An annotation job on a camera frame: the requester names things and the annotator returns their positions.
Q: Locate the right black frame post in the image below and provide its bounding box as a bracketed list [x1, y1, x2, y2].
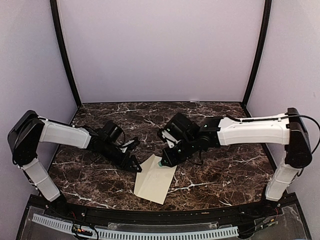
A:
[241, 0, 272, 108]

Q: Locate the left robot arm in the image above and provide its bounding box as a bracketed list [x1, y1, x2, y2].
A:
[7, 110, 142, 218]

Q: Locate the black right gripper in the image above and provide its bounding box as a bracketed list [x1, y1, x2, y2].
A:
[161, 136, 198, 167]

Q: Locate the white slotted cable duct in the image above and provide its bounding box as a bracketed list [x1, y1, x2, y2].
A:
[32, 213, 239, 240]

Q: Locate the black frame post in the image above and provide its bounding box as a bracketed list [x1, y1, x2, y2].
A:
[241, 0, 272, 108]
[49, 0, 82, 108]

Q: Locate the black curved front rail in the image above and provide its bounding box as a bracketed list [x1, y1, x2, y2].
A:
[30, 196, 287, 226]

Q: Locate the cream paper envelope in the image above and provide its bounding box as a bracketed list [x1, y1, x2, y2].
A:
[133, 154, 177, 205]

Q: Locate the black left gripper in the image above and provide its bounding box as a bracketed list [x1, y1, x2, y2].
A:
[100, 140, 142, 173]

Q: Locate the left black frame post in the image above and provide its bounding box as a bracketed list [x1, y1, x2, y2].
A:
[49, 0, 82, 108]

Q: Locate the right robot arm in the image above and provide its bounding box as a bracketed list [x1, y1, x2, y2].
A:
[158, 107, 315, 217]

